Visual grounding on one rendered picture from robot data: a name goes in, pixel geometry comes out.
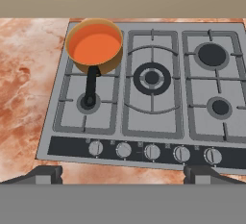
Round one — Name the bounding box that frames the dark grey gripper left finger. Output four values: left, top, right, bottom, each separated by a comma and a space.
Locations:
1, 165, 63, 186

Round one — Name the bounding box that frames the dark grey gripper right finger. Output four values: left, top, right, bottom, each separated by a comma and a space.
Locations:
183, 164, 246, 186

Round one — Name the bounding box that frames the orange marinara sauce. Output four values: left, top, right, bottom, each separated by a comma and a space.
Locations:
68, 23, 122, 65

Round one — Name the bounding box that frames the silver hob knob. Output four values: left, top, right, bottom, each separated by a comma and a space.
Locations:
143, 143, 161, 162
203, 147, 223, 165
115, 141, 133, 160
173, 145, 191, 163
87, 139, 105, 158

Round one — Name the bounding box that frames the grey gas hob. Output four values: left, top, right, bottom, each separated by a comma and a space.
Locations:
36, 21, 246, 176

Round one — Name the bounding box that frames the copper saucepan with black handle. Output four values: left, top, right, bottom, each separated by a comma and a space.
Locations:
64, 17, 124, 108

